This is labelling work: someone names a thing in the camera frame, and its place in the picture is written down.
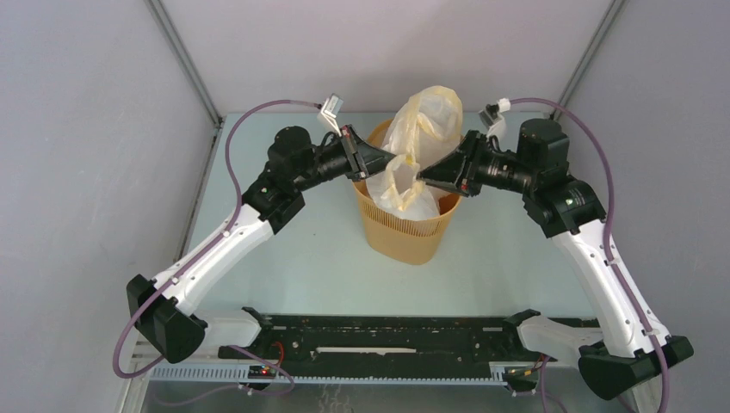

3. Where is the aluminium frame post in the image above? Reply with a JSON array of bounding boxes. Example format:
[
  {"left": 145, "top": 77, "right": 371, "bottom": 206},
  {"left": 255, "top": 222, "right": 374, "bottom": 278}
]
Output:
[
  {"left": 558, "top": 0, "right": 629, "bottom": 107},
  {"left": 144, "top": 0, "right": 223, "bottom": 127}
]

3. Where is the aluminium frame post right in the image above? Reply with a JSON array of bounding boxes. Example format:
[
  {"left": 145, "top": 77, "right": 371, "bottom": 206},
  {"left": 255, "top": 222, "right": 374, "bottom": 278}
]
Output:
[{"left": 558, "top": 0, "right": 629, "bottom": 107}]

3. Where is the small electronics board with leds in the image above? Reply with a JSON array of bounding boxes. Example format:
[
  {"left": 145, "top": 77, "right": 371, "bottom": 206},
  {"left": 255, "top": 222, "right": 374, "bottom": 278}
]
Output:
[{"left": 247, "top": 366, "right": 277, "bottom": 379}]

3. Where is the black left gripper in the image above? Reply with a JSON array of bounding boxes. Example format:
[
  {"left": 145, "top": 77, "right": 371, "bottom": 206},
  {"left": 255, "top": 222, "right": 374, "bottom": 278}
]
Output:
[{"left": 294, "top": 125, "right": 399, "bottom": 193}]

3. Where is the aluminium frame post left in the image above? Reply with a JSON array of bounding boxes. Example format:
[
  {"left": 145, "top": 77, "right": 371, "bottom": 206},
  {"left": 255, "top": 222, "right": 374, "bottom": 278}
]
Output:
[{"left": 144, "top": 0, "right": 223, "bottom": 127}]

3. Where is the translucent cream trash bag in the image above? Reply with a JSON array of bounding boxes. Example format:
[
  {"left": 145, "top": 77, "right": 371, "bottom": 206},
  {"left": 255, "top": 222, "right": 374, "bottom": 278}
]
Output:
[{"left": 366, "top": 86, "right": 463, "bottom": 221}]

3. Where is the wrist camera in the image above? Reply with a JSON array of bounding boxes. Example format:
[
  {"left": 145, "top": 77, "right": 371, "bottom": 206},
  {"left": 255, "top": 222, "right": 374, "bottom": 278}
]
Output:
[
  {"left": 317, "top": 94, "right": 343, "bottom": 137},
  {"left": 478, "top": 98, "right": 511, "bottom": 139}
]

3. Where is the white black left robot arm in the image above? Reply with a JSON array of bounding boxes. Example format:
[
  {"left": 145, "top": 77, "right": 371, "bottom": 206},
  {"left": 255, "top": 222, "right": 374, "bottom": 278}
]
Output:
[{"left": 127, "top": 125, "right": 394, "bottom": 363}]

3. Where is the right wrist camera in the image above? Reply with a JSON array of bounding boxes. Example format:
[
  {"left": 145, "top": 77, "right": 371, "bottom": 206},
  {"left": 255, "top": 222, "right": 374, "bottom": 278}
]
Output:
[{"left": 478, "top": 98, "right": 511, "bottom": 139}]

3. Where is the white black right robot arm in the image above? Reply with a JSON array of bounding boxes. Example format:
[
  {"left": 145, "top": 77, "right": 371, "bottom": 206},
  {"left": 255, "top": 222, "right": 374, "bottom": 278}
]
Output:
[{"left": 418, "top": 119, "right": 694, "bottom": 400}]

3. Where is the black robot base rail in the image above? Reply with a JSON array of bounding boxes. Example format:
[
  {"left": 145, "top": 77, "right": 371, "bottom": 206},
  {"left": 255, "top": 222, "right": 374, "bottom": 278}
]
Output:
[{"left": 247, "top": 314, "right": 542, "bottom": 391}]

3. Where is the orange slotted plastic trash bin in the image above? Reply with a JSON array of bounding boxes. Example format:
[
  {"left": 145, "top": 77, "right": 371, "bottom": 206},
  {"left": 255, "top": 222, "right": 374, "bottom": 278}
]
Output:
[{"left": 351, "top": 118, "right": 463, "bottom": 267}]

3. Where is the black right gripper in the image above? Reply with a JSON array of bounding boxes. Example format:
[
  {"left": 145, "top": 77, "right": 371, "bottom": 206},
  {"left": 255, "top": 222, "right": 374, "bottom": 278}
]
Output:
[{"left": 417, "top": 130, "right": 536, "bottom": 198}]

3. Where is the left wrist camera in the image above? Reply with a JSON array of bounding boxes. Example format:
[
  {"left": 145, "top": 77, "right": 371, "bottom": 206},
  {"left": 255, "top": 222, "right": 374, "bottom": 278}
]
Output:
[{"left": 317, "top": 94, "right": 343, "bottom": 137}]

